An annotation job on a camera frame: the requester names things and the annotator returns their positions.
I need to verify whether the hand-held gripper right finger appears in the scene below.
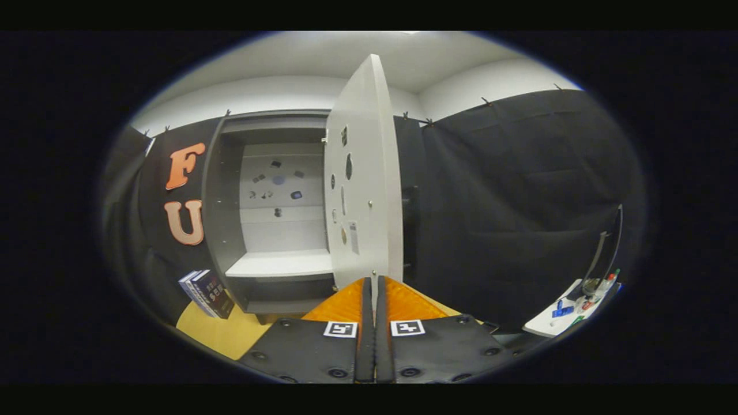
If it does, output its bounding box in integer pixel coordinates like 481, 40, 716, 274
375, 276, 518, 383

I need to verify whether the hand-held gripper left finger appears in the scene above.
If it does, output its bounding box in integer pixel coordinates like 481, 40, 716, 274
238, 277, 376, 383

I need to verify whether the white cabinet door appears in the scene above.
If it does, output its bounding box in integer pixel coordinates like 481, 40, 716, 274
323, 54, 404, 312

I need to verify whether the white cabinet shelf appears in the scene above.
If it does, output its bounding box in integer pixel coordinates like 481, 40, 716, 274
225, 249, 335, 278

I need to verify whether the dark cover book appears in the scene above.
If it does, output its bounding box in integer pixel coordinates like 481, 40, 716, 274
193, 269, 235, 319

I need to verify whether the white side table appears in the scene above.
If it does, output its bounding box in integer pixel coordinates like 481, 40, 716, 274
523, 279, 622, 338

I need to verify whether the light spine book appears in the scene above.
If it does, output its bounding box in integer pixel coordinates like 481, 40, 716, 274
178, 270, 217, 318

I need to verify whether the grey cabinet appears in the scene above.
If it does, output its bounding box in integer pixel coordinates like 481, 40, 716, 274
202, 110, 419, 325

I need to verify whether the black backdrop cloth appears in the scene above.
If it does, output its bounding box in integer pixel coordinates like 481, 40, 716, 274
101, 86, 646, 335

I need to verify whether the black curved stand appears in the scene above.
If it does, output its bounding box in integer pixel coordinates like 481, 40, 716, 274
579, 205, 624, 296

